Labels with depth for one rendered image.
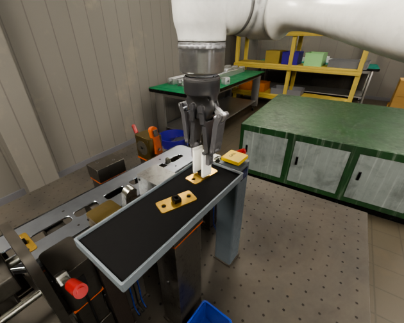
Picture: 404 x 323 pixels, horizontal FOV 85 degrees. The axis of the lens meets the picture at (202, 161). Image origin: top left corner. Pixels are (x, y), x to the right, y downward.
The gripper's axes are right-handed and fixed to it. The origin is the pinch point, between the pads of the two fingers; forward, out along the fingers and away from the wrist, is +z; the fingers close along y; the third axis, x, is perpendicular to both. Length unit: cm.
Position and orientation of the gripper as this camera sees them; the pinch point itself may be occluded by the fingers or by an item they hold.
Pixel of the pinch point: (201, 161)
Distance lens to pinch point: 54.5
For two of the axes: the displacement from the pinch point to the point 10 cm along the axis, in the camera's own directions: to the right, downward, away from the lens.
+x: -7.0, 3.6, -6.2
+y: -7.1, -3.5, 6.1
